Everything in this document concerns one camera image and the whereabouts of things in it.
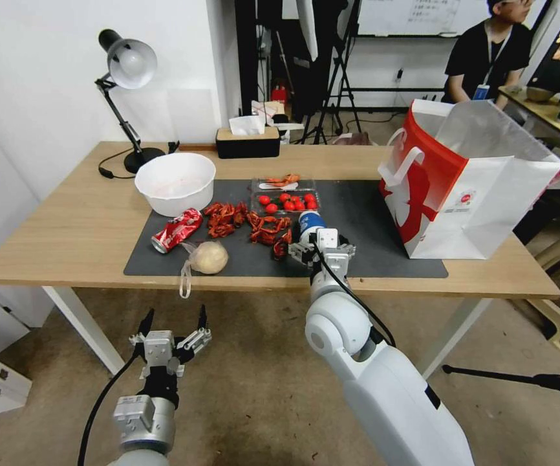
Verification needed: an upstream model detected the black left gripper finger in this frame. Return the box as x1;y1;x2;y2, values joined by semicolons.
129;308;156;346
173;304;213;363

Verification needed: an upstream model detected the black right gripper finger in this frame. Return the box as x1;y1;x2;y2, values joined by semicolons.
337;232;358;261
288;241;317;267

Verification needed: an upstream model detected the clear disposable takeout box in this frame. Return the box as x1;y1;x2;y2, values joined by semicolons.
249;176;321;216

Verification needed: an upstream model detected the bun in clear plastic bag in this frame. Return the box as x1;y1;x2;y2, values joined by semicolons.
178;240;230;299

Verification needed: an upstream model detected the black tissue box wooden lid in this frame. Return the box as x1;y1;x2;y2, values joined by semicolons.
215;126;281;160

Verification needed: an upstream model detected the red and white delivery bag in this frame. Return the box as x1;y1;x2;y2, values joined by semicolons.
377;98;560;260

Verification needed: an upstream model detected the black rubber table mat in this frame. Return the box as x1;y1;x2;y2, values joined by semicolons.
124;179;449;279

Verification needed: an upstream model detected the blue and white drink can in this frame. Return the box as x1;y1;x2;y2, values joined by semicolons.
298;210;328;245

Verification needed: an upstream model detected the crushed red cola can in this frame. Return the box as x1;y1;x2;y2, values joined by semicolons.
151;207;205;255

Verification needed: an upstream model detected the wooden table with white legs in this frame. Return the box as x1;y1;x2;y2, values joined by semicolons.
0;140;560;381

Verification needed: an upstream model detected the white tissue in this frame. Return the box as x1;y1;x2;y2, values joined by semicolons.
228;114;266;137

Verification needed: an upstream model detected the white plastic bowl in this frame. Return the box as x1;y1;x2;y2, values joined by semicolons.
134;152;217;218

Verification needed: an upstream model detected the white paper carton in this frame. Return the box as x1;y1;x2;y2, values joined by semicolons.
251;100;289;124

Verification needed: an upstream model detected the black tripod stand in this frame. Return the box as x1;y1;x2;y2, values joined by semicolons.
303;0;364;146

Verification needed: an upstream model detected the black metal rack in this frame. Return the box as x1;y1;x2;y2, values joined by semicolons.
234;0;311;128

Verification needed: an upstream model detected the black floor stand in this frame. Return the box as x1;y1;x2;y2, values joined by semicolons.
442;363;560;416

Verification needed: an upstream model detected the white softbox light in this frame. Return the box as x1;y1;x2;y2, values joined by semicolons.
296;0;321;63

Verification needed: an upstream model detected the wooden side table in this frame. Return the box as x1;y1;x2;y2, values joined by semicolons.
497;85;560;152

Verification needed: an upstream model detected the whiteboard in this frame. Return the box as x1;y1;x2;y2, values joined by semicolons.
357;0;461;38

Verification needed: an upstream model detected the person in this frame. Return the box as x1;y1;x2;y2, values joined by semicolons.
443;0;537;111

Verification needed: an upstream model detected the black desk lamp silver shade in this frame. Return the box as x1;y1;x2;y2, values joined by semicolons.
94;28;167;175

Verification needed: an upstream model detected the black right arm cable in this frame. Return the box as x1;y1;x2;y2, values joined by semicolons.
311;232;397;348

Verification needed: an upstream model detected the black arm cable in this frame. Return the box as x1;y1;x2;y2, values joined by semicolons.
77;357;148;466
311;232;397;348

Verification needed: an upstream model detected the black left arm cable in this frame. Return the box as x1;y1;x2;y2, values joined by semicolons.
77;357;148;466

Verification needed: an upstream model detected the black lamp power cable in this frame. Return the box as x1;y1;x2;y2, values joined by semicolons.
97;149;138;181

